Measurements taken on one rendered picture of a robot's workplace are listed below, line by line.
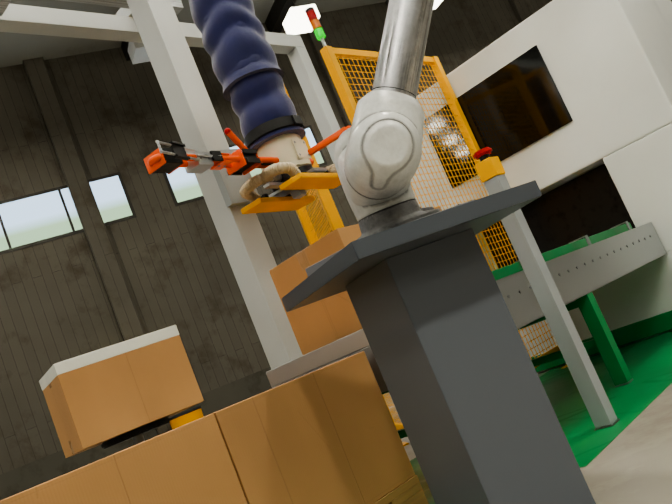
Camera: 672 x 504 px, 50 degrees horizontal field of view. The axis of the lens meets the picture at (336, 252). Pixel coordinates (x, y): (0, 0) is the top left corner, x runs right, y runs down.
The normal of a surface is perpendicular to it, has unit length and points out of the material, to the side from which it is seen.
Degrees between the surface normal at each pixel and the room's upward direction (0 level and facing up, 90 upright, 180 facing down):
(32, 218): 90
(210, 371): 90
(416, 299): 90
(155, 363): 90
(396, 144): 100
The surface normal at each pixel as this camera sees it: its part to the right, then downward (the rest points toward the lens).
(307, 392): 0.66, -0.38
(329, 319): -0.68, 0.17
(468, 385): 0.35, -0.29
